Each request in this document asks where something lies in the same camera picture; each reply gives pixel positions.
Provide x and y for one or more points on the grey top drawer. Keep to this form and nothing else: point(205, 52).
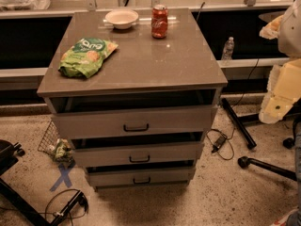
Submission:
point(135, 122)

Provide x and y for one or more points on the blue tape cross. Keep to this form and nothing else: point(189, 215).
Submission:
point(64, 176)

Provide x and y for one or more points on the grey drawer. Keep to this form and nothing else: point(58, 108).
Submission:
point(141, 177)
point(139, 154)
point(135, 122)

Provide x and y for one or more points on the red soda can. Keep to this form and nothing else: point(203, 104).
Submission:
point(159, 21)

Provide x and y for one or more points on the green chip bag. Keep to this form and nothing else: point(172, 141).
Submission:
point(86, 57)

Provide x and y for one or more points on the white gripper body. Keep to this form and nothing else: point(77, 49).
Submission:
point(291, 35)

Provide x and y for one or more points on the green crumpled snack bag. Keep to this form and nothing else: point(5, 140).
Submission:
point(60, 151)

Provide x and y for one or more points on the white bowl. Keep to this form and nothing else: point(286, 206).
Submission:
point(122, 18)

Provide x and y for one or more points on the wire mesh basket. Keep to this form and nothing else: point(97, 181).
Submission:
point(49, 140)

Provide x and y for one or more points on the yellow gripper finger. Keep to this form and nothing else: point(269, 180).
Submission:
point(274, 108)
point(270, 31)

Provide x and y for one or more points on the grey middle drawer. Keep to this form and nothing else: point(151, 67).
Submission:
point(139, 154)

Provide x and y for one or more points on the grey bottom drawer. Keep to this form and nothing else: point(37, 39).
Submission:
point(141, 177)

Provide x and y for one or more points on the clear plastic water bottle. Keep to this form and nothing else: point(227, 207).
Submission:
point(228, 49)

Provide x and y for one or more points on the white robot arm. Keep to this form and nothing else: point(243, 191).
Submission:
point(288, 40)

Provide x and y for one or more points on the grey drawer cabinet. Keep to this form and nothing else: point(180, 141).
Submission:
point(144, 72)

